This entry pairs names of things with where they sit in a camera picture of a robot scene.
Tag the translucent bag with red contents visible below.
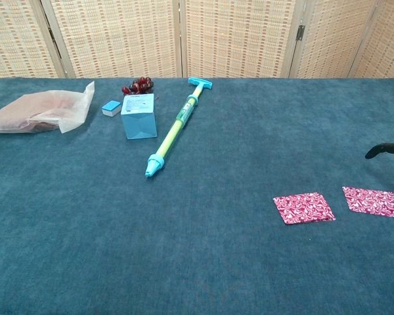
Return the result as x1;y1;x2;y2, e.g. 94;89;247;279
0;80;96;135

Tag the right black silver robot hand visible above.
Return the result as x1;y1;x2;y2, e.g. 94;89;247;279
364;138;394;208

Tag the light blue carton box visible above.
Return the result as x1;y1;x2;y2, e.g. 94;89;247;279
120;93;159;140

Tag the dark red grape bunch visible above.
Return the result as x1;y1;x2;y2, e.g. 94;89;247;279
121;75;156;96

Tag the teal felt table cover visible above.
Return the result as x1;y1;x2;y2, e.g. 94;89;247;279
0;76;394;315

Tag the bamboo folding screen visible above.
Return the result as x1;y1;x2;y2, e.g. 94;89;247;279
0;0;394;80

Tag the small blue white eraser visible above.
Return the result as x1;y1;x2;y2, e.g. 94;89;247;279
101;99;122;117

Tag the green and blue water squirter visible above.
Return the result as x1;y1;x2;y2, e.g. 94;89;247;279
144;77;215;179

